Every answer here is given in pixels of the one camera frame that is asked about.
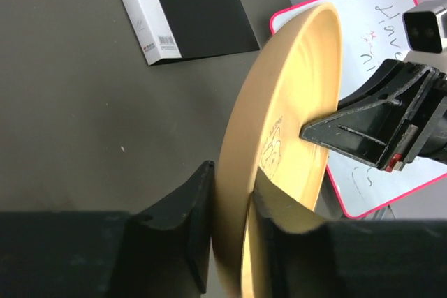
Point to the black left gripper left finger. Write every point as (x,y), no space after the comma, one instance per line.
(163,251)

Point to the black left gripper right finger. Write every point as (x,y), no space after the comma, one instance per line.
(297,253)

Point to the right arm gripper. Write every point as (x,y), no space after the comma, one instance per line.
(397,115)

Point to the orange plate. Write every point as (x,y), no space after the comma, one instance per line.
(294,79)

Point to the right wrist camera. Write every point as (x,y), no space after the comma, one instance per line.
(425,26)

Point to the black document folder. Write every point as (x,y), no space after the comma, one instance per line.
(171,31)

